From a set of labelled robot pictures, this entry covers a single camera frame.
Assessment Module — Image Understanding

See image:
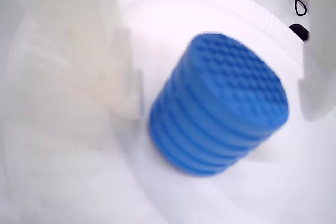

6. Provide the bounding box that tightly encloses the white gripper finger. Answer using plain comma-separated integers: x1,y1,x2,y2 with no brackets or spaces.
297,0,336,122
0,0,144,224

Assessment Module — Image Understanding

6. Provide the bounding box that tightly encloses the blue cylinder block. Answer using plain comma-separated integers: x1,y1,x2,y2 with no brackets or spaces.
148,31,290,178

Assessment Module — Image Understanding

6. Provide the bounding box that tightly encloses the black stand foot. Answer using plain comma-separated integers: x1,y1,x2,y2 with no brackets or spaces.
288,23,310,42

